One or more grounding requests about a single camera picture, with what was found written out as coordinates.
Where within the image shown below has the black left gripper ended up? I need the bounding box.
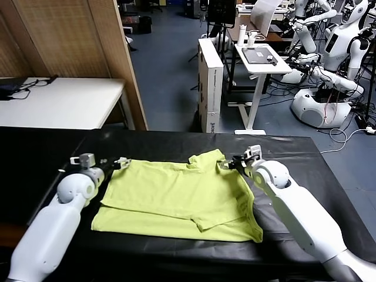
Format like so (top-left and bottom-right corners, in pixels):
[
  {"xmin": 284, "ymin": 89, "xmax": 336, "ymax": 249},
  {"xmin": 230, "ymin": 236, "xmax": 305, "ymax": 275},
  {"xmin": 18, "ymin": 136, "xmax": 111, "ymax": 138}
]
[{"xmin": 99, "ymin": 157, "xmax": 132, "ymax": 179}]

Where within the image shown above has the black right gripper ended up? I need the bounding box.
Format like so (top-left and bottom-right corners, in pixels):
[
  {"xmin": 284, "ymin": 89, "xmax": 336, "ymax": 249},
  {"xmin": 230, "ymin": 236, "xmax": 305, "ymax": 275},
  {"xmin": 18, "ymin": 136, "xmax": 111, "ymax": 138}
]
[{"xmin": 216, "ymin": 154, "xmax": 251, "ymax": 176}]

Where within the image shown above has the yellow-green t-shirt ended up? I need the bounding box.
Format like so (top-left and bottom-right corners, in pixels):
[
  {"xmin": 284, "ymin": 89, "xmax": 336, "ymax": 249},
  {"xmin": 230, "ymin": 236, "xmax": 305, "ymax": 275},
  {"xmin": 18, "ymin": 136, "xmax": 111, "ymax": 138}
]
[{"xmin": 90, "ymin": 149, "xmax": 264, "ymax": 244}]

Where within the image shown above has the small white robot base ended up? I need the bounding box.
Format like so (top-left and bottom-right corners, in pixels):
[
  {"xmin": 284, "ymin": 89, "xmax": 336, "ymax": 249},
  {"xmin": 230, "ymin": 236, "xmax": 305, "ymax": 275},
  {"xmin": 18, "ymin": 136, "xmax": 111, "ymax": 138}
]
[{"xmin": 278, "ymin": 69, "xmax": 307, "ymax": 85}]

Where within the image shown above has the black plastic table cover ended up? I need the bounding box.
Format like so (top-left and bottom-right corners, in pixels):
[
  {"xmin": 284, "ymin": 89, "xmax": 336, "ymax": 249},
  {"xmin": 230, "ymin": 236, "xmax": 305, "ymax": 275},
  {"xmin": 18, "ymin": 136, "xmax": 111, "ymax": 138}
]
[{"xmin": 26, "ymin": 129, "xmax": 376, "ymax": 277}]

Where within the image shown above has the white rectangular table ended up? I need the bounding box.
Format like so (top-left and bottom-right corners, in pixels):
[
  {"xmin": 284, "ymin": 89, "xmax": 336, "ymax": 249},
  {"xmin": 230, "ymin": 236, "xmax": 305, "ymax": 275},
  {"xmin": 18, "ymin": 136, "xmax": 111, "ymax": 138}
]
[{"xmin": 0, "ymin": 76, "xmax": 136, "ymax": 130}]

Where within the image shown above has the tall white cardboard box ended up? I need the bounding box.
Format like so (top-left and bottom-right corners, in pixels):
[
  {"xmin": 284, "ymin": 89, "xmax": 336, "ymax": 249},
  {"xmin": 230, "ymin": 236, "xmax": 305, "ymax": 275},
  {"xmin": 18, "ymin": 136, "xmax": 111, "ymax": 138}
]
[{"xmin": 197, "ymin": 38, "xmax": 224, "ymax": 135}]

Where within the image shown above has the black side table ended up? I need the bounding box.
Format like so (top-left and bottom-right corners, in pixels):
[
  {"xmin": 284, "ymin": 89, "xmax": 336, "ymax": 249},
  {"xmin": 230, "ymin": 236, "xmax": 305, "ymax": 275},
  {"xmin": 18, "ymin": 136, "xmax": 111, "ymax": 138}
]
[{"xmin": 0, "ymin": 126, "xmax": 90, "ymax": 227}]

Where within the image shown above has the white height-adjustable side desk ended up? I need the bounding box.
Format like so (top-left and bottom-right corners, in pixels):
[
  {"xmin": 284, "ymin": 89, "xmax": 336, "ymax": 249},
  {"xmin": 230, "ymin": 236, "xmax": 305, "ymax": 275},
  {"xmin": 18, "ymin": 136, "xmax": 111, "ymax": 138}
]
[{"xmin": 227, "ymin": 43, "xmax": 293, "ymax": 136}]

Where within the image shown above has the grey closed laptop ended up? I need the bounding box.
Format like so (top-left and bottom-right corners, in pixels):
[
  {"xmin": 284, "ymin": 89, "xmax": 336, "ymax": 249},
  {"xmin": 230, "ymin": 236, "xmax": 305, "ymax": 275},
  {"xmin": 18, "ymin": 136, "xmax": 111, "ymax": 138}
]
[{"xmin": 241, "ymin": 48, "xmax": 278, "ymax": 66}]

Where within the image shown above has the white cup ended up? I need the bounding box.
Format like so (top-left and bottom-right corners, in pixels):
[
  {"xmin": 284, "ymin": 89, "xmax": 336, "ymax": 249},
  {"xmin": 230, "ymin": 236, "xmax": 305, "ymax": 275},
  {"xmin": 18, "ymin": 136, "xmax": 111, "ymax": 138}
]
[{"xmin": 246, "ymin": 31, "xmax": 265, "ymax": 48}]

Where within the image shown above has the white bottle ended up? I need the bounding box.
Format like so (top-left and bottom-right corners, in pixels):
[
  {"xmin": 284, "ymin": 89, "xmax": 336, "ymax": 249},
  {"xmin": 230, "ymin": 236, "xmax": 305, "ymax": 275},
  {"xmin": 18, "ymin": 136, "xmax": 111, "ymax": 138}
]
[{"xmin": 236, "ymin": 25, "xmax": 247, "ymax": 47}]

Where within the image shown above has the brown wooden desk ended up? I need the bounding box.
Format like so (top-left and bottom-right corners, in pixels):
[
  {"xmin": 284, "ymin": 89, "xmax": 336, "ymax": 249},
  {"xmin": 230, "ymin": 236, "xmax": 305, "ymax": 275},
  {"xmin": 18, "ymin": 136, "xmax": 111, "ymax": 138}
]
[{"xmin": 226, "ymin": 14, "xmax": 294, "ymax": 45}]

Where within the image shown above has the black flat device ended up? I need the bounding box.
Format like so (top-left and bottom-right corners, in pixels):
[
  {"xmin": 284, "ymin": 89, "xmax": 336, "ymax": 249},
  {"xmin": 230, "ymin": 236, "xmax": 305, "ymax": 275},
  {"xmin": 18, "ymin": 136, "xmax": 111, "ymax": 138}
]
[{"xmin": 0, "ymin": 84, "xmax": 23, "ymax": 102}]

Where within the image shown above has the wooden partition screen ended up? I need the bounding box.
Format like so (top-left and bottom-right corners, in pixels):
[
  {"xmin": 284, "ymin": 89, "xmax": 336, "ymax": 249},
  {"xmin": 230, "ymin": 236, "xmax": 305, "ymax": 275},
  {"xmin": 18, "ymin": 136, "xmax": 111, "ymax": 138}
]
[{"xmin": 0, "ymin": 0, "xmax": 149, "ymax": 132}]

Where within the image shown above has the black waste bin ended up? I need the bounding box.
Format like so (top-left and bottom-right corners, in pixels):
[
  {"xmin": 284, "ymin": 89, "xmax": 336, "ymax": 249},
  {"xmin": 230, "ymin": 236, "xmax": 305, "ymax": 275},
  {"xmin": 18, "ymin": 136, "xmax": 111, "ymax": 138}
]
[{"xmin": 137, "ymin": 16, "xmax": 153, "ymax": 35}]

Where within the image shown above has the white humanoid robot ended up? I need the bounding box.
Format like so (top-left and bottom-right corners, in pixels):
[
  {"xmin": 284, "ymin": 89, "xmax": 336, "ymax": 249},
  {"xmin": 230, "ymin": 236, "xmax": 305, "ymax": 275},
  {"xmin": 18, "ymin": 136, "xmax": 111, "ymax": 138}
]
[
  {"xmin": 289, "ymin": 0, "xmax": 370, "ymax": 130},
  {"xmin": 292, "ymin": 0, "xmax": 337, "ymax": 55}
]

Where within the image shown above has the black monitor on stand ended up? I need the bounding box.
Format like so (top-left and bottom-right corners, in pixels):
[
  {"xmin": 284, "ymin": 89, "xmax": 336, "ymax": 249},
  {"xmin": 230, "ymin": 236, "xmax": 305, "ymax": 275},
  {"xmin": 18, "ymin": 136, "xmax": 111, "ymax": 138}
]
[{"xmin": 207, "ymin": 0, "xmax": 237, "ymax": 30}]

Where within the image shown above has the white tilted board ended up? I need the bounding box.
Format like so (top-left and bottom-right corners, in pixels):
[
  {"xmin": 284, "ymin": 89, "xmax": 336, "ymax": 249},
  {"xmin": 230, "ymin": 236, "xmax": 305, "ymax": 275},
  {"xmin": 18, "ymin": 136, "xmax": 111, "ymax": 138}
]
[{"xmin": 249, "ymin": 0, "xmax": 284, "ymax": 38}]

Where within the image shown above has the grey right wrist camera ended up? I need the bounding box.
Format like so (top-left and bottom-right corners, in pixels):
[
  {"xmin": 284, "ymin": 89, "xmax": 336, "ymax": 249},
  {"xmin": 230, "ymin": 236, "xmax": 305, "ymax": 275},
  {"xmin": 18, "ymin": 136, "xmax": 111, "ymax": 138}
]
[{"xmin": 243, "ymin": 144, "xmax": 264, "ymax": 161}]

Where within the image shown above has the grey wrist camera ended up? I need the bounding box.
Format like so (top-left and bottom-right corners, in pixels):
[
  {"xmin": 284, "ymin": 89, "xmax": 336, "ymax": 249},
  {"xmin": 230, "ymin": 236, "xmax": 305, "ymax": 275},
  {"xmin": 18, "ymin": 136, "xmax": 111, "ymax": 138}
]
[
  {"xmin": 243, "ymin": 144, "xmax": 264, "ymax": 161},
  {"xmin": 69, "ymin": 153, "xmax": 96, "ymax": 169}
]

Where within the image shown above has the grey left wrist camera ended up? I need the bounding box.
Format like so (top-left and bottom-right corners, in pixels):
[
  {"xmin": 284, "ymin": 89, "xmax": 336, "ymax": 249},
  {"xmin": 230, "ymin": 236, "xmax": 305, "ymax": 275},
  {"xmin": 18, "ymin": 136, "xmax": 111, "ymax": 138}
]
[{"xmin": 69, "ymin": 153, "xmax": 96, "ymax": 169}]

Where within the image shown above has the white floor cable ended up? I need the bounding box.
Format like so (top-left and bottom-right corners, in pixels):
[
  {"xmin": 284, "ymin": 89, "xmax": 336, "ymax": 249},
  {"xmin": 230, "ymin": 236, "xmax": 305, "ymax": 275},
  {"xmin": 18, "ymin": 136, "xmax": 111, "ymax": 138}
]
[{"xmin": 319, "ymin": 126, "xmax": 368, "ymax": 155}]

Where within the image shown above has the black cable bundle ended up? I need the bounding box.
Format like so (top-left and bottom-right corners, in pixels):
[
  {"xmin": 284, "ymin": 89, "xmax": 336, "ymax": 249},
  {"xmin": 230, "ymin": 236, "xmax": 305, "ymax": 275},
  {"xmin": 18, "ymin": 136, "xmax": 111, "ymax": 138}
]
[{"xmin": 8, "ymin": 75, "xmax": 59, "ymax": 101}]

